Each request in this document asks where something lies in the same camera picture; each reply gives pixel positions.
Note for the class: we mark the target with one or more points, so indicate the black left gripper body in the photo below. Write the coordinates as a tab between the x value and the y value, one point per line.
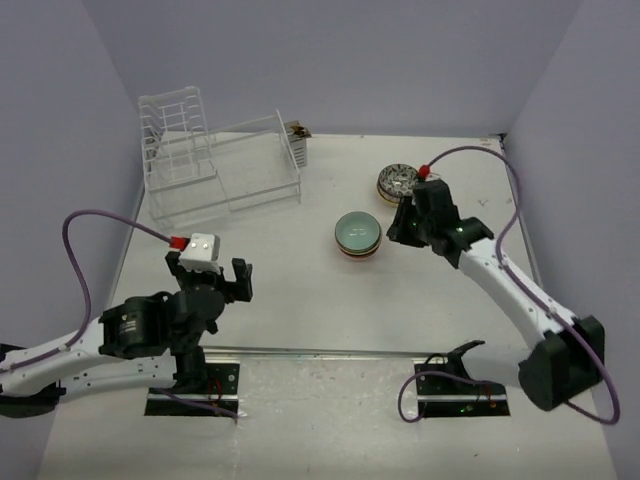
190	278

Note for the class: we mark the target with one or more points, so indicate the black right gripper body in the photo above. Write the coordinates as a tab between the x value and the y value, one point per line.
408	228

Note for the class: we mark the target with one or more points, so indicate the yellow teal patterned bowl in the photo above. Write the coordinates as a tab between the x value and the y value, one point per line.
389	202

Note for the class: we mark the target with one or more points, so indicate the dark green bowl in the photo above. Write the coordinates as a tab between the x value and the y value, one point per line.
357	229

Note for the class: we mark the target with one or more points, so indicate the grey floral bowl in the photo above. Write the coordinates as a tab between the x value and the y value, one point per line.
397	179

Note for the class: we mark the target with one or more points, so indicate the orange floral bowl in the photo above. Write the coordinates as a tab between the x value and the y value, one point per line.
359	257

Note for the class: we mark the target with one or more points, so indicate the dark navy bowl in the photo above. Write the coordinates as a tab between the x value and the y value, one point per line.
369	248

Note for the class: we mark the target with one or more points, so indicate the blue triangle pattern bowl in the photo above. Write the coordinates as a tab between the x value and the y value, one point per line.
386	194

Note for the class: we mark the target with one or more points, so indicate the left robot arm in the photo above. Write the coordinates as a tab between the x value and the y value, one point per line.
145	342

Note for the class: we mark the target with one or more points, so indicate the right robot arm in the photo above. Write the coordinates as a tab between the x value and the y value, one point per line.
564	354

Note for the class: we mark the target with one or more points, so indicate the clear acrylic dish rack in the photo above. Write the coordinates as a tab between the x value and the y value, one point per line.
193	173

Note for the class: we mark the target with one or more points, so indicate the white slotted cutlery holder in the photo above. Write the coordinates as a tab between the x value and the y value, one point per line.
298	145

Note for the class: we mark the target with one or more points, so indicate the brown object in holder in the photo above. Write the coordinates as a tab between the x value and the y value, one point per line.
300	131

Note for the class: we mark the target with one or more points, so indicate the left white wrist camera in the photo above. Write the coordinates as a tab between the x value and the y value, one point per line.
197	253

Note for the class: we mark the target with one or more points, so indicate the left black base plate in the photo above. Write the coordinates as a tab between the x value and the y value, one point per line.
216	395

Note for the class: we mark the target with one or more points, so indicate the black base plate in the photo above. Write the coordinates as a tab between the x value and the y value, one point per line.
440	397
216	395

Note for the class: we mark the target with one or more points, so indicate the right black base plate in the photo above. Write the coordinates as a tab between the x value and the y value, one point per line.
440	397

